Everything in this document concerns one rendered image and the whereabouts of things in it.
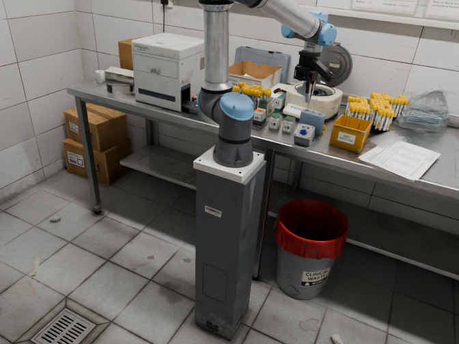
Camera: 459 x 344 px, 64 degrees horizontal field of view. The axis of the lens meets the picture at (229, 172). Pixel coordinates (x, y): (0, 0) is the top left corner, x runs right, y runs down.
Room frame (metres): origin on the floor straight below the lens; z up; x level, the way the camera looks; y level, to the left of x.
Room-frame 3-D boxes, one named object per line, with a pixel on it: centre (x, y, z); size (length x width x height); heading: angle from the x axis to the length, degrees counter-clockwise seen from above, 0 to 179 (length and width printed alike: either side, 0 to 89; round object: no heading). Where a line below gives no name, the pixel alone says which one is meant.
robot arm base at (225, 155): (1.20, -0.01, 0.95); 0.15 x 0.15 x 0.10
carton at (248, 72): (1.99, -0.08, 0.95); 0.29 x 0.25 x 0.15; 155
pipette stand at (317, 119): (1.53, -0.35, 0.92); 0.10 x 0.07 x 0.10; 60
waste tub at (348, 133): (1.44, -0.50, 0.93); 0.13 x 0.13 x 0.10; 61
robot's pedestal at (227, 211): (1.20, -0.01, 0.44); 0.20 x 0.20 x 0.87; 65
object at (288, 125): (1.53, -0.25, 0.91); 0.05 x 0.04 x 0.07; 155
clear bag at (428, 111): (1.72, -0.92, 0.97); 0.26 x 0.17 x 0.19; 81
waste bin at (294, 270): (1.48, -0.43, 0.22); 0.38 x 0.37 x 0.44; 65
